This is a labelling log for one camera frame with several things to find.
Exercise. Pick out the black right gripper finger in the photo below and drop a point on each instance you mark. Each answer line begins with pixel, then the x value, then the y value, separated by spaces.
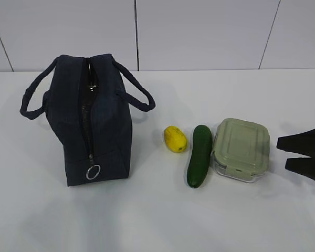
pixel 303 166
pixel 302 143

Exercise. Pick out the glass container with green lid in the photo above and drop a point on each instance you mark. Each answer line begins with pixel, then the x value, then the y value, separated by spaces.
pixel 241 150

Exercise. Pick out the green cucumber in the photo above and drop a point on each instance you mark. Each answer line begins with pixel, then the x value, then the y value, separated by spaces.
pixel 200 156

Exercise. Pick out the yellow lemon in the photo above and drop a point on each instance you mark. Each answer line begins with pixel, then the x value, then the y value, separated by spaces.
pixel 175 139

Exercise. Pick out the navy blue lunch bag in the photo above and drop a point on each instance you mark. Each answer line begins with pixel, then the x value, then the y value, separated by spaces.
pixel 87 103

